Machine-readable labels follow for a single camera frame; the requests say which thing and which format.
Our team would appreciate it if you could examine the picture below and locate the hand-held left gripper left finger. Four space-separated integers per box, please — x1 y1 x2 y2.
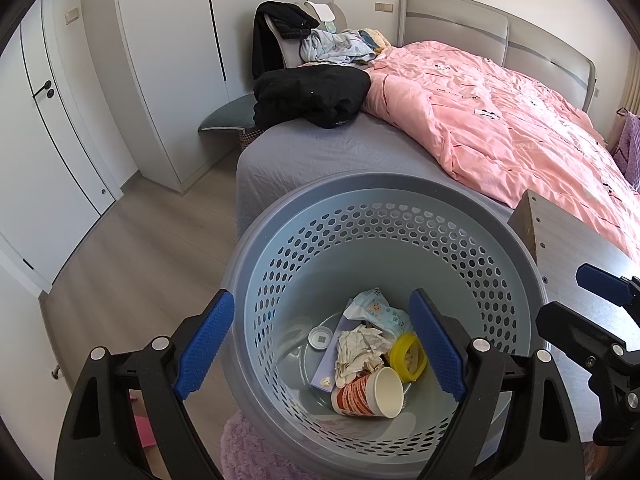
54 289 236 480

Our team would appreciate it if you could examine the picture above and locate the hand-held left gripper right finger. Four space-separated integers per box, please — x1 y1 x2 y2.
407 287 586 480

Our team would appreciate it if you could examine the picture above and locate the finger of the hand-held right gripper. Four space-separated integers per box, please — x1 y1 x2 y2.
536 301 626 367
575 262 640 311

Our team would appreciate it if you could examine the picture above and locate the light blue wipes packet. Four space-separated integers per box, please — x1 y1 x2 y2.
342 287 412 333

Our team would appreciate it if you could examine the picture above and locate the white paper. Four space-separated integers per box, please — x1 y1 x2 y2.
334 324 392 388

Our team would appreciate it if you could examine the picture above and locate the red white paper cup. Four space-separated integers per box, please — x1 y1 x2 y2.
331 366 405 420

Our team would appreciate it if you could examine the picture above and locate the lavender cardboard box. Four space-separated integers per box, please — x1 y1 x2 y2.
310 312 356 393

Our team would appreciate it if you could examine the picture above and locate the white round cap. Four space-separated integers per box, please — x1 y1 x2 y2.
308 326 335 350

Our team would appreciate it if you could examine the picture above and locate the grey perforated plastic basket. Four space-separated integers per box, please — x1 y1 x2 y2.
220 172 551 478

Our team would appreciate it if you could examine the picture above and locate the pink slipper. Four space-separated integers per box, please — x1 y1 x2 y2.
134 402 158 448

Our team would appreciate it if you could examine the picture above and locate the lilac fluffy cloth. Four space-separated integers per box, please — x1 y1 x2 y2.
220 412 321 480

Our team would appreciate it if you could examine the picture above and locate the pink duvet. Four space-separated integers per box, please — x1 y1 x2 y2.
361 41 640 266

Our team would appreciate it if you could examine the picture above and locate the beige curtain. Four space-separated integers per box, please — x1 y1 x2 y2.
617 35 640 116

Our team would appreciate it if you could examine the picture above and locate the woven patterned basket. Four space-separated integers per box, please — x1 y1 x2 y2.
237 127 263 151

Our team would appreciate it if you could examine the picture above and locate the grey bed sheet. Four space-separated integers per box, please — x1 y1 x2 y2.
235 110 516 241

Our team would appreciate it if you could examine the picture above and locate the grey-green seat cushion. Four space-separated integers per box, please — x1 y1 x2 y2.
197 94 258 133

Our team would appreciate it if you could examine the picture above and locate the white door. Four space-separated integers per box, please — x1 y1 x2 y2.
0 0 123 291

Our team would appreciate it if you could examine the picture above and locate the black folded clothing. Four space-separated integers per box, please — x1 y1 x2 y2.
252 65 372 130

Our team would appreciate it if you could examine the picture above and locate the white wardrobe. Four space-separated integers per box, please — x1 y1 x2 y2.
80 0 336 193

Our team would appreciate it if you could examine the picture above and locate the grey padded headboard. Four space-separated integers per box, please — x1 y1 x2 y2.
397 0 598 111

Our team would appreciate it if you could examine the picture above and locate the grey chair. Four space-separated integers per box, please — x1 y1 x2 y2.
265 2 348 68

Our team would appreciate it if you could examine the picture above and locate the yellow cloth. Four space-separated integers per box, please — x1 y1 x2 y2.
362 27 393 53

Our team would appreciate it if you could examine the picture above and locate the light blue clothes pile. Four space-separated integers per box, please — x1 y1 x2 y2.
299 29 377 66

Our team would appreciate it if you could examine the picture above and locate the black hanging clothing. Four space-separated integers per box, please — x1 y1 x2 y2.
251 1 320 80

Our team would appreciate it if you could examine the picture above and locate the white cloth tag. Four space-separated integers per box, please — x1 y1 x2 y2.
306 1 337 21

